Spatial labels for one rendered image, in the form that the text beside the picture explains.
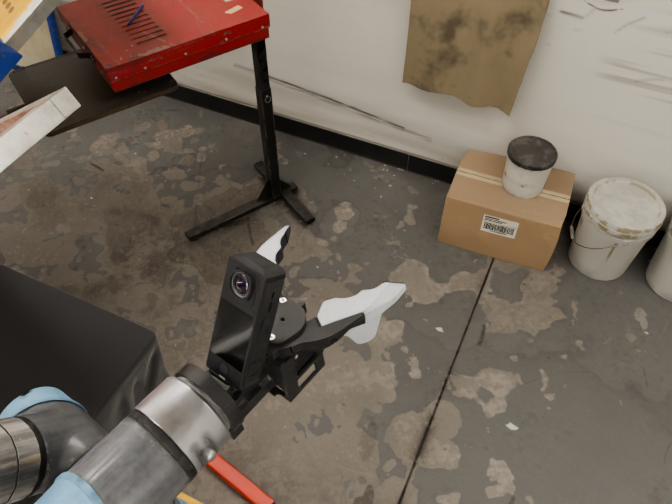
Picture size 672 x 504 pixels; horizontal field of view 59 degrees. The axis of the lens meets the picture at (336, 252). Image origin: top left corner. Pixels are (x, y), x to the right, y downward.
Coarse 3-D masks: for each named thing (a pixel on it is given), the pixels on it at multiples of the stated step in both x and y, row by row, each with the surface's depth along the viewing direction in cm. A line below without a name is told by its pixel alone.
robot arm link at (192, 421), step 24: (168, 384) 49; (192, 384) 49; (144, 408) 48; (168, 408) 47; (192, 408) 48; (216, 408) 49; (168, 432) 46; (192, 432) 47; (216, 432) 48; (192, 456) 47
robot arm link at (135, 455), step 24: (120, 432) 46; (144, 432) 46; (96, 456) 45; (120, 456) 45; (144, 456) 45; (168, 456) 46; (72, 480) 44; (96, 480) 44; (120, 480) 44; (144, 480) 45; (168, 480) 46
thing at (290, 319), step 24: (288, 312) 54; (288, 336) 52; (264, 360) 54; (288, 360) 53; (312, 360) 57; (216, 384) 49; (264, 384) 55; (288, 384) 55; (240, 408) 54; (240, 432) 55
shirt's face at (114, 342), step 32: (0, 288) 147; (32, 288) 147; (0, 320) 141; (32, 320) 141; (64, 320) 141; (96, 320) 141; (0, 352) 135; (32, 352) 135; (64, 352) 135; (96, 352) 135; (128, 352) 135; (0, 384) 130; (32, 384) 130; (64, 384) 130; (96, 384) 130
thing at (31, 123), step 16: (48, 96) 99; (64, 96) 97; (16, 112) 107; (32, 112) 93; (48, 112) 95; (64, 112) 97; (0, 128) 109; (16, 128) 91; (32, 128) 93; (48, 128) 95; (0, 144) 89; (16, 144) 91; (32, 144) 93; (0, 160) 89
